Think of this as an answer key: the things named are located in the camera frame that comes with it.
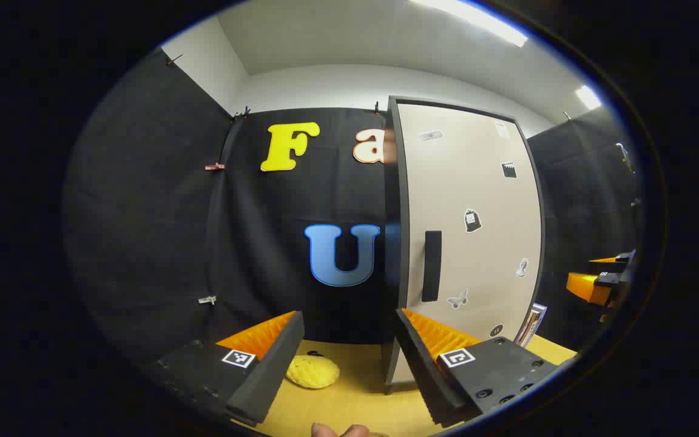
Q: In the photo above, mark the dark grey cabinet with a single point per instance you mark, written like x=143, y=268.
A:
x=392, y=273

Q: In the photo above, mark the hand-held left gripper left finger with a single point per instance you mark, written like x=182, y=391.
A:
x=276, y=370

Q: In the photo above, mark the black backdrop cloth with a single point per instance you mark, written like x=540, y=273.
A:
x=143, y=212

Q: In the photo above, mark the red clip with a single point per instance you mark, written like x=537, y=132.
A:
x=215, y=166

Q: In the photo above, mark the tan spine book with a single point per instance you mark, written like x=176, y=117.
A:
x=524, y=332

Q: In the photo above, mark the long ceiling light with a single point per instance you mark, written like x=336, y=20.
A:
x=477, y=21

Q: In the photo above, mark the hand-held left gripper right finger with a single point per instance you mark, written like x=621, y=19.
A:
x=419, y=370

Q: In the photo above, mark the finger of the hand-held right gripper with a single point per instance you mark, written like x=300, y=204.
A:
x=589, y=288
x=607, y=261

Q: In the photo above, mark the white blue spine book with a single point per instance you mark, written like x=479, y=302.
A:
x=537, y=321

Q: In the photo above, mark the yellow textured toy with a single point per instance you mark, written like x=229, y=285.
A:
x=313, y=371

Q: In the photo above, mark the small ceiling light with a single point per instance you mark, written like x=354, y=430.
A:
x=588, y=97

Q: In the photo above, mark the silver clip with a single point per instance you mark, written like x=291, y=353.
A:
x=207, y=300

